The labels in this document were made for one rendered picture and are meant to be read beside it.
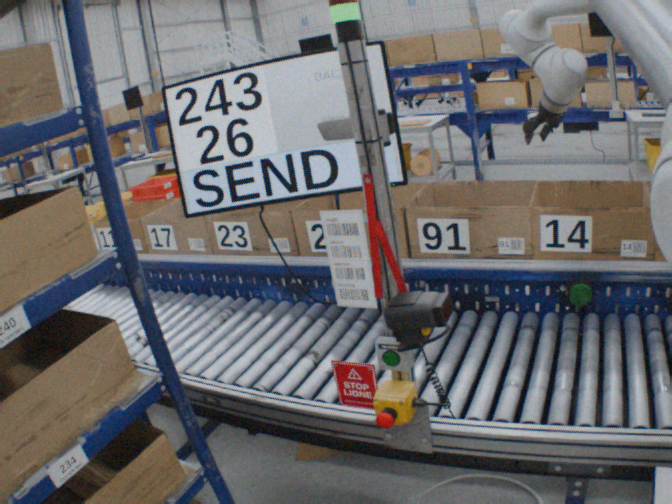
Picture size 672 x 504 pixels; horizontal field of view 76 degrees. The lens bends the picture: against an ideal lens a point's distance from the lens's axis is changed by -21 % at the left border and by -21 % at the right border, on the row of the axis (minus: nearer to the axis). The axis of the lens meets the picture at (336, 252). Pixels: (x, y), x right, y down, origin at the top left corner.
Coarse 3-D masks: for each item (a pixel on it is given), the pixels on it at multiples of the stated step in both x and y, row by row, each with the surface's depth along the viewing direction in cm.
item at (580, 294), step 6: (576, 288) 134; (582, 288) 133; (588, 288) 132; (570, 294) 136; (576, 294) 134; (582, 294) 134; (588, 294) 133; (576, 300) 135; (582, 300) 134; (588, 300) 134
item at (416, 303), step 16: (400, 304) 93; (416, 304) 91; (432, 304) 90; (448, 304) 92; (400, 320) 93; (416, 320) 91; (432, 320) 90; (448, 320) 92; (400, 336) 97; (416, 336) 95
